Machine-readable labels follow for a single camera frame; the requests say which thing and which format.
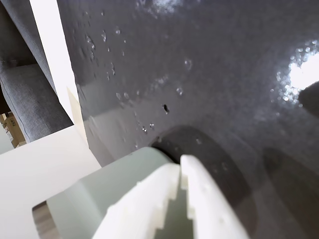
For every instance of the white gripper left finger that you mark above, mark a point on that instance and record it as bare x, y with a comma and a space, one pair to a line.
139, 206

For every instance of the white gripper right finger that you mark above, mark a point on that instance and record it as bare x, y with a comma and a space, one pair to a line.
211, 206

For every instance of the pale green metal cup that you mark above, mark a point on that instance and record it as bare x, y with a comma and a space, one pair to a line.
99, 189

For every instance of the black glossy table mat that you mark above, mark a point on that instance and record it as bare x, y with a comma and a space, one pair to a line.
199, 62

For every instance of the brown cardboard box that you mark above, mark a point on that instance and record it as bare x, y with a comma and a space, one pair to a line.
12, 129

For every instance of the grey fabric sofa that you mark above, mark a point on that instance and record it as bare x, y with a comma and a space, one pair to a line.
27, 94

